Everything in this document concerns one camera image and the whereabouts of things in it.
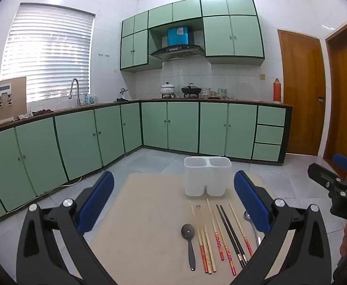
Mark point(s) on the white window blind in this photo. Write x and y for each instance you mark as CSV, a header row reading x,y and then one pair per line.
x,y
48,53

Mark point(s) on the orange thermos bottle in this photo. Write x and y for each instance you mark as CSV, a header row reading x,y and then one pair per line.
x,y
277,92

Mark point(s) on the wooden door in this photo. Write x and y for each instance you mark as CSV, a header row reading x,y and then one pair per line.
x,y
344,95
301,95

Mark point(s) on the black wok with lid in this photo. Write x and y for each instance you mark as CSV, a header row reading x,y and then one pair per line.
x,y
191,90

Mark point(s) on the green wall cabinet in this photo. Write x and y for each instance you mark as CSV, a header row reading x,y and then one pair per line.
x,y
232,32
134,47

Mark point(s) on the blue box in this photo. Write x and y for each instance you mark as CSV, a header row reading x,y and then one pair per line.
x,y
178,35

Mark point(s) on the patterned glass jar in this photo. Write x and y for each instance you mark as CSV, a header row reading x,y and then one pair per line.
x,y
222,92

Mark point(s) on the black range hood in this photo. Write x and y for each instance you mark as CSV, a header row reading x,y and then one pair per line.
x,y
176,52

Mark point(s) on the brown board with white label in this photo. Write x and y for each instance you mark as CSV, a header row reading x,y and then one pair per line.
x,y
16,107

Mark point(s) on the green drawer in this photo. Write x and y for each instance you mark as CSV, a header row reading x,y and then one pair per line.
x,y
269,134
271,115
267,152

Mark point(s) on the green over-hood cabinet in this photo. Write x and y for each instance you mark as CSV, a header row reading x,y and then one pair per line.
x,y
173,13

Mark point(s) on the white cooking pot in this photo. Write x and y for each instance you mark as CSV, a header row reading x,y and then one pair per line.
x,y
168,89

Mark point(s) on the small figurine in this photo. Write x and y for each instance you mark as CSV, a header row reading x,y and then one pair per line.
x,y
123,93

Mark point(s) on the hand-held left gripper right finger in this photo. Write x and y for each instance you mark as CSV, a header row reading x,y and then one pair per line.
x,y
250,202

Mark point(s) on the green base kitchen cabinets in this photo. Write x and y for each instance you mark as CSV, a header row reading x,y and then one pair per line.
x,y
182,124

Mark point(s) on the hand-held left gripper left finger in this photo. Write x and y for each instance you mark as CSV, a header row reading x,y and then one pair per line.
x,y
97,202

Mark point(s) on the metal spoon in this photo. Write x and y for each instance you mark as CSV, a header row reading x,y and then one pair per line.
x,y
247,215

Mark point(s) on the white two-compartment utensil holder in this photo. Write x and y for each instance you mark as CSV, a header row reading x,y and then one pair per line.
x,y
195,181

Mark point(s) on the dark cloth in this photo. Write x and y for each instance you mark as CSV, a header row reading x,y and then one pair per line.
x,y
39,113

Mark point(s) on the metal kitchen faucet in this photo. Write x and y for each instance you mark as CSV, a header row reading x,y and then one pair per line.
x,y
77,95

